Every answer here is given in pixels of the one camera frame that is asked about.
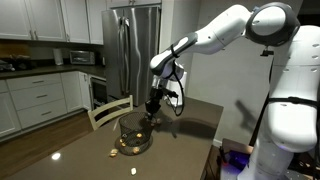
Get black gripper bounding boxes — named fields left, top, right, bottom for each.
left=145, top=85, right=167, bottom=121

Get black mesh basket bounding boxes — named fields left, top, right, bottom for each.
left=114, top=111, right=155, bottom=157

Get white paper towel roll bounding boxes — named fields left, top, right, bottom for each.
left=165, top=70, right=188, bottom=108

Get light wooden chair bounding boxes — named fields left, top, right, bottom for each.
left=87, top=94, right=134, bottom=132

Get black undercounter cooler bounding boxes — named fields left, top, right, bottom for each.
left=89, top=75, right=109, bottom=111

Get stainless steel refrigerator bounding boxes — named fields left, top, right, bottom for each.
left=101, top=4, right=163, bottom=108

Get black and orange tool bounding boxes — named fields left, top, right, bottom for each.
left=218, top=149, right=235, bottom=167

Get paper roll on stand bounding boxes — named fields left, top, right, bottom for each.
left=52, top=48, right=65, bottom=67

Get dark kitchen countertop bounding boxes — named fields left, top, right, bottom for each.
left=0, top=64, right=107, bottom=80

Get white lower kitchen cabinets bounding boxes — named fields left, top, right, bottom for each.
left=0, top=70, right=93, bottom=139

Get white kitchen cabinets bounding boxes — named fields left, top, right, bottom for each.
left=0, top=0, right=163, bottom=46
left=0, top=70, right=93, bottom=139

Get white upper kitchen cabinets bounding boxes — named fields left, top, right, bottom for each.
left=0, top=0, right=163, bottom=46

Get pile of dishes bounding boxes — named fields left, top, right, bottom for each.
left=0, top=54, right=35, bottom=72

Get wooden cutting board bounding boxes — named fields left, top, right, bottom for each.
left=0, top=41, right=22, bottom=60

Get perforated robot mounting plate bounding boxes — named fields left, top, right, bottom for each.
left=218, top=138, right=320, bottom=180

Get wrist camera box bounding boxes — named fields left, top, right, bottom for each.
left=162, top=87, right=180, bottom=100

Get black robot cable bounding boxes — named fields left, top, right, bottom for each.
left=169, top=43, right=320, bottom=148

